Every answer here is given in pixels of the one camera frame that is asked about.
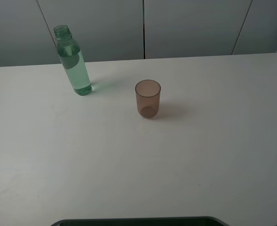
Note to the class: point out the pink transparent plastic cup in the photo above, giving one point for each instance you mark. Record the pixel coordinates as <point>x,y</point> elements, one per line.
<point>147,98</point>

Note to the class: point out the green transparent water bottle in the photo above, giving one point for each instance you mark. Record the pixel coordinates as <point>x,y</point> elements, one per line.
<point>72,60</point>

